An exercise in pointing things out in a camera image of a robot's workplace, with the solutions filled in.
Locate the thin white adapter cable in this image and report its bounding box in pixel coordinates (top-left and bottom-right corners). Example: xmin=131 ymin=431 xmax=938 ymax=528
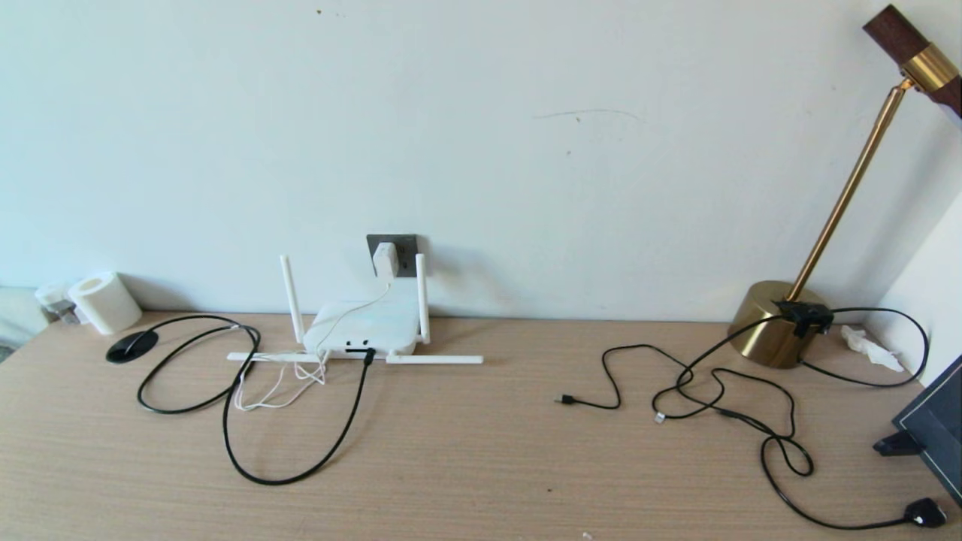
xmin=234 ymin=278 xmax=393 ymax=413

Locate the black ethernet cable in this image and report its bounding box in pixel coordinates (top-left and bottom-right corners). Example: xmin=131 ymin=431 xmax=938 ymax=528
xmin=124 ymin=314 xmax=377 ymax=486

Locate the white wifi router with antennas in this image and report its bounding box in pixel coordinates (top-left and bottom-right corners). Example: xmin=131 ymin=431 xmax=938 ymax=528
xmin=227 ymin=254 xmax=484 ymax=367

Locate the black power plug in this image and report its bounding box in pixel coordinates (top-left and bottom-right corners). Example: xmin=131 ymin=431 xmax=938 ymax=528
xmin=903 ymin=497 xmax=949 ymax=528

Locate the brass desk lamp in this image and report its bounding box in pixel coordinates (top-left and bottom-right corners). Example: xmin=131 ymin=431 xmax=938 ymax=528
xmin=727 ymin=4 xmax=962 ymax=369

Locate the black oval desk grommet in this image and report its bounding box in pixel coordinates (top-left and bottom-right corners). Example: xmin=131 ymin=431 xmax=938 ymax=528
xmin=106 ymin=329 xmax=160 ymax=365

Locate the white toilet paper roll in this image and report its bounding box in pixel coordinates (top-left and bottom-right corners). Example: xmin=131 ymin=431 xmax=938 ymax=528
xmin=68 ymin=271 xmax=144 ymax=335

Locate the crumpled white tissue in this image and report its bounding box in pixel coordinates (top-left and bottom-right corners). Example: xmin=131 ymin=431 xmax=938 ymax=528
xmin=839 ymin=325 xmax=905 ymax=373

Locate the small clear plastic container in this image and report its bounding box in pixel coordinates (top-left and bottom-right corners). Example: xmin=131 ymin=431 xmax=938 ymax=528
xmin=34 ymin=282 xmax=80 ymax=325

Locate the grey wall power socket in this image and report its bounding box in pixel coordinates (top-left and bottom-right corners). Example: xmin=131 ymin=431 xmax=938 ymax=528
xmin=367 ymin=234 xmax=419 ymax=278

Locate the black usb charging cable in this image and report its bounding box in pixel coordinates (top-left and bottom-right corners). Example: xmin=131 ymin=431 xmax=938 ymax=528
xmin=555 ymin=343 xmax=816 ymax=478

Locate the black inline cord switch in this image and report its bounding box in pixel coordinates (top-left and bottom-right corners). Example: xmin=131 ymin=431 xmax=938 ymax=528
xmin=774 ymin=299 xmax=835 ymax=337

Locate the black lamp power cord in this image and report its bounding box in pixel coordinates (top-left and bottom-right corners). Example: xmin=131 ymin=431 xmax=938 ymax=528
xmin=652 ymin=305 xmax=930 ymax=532

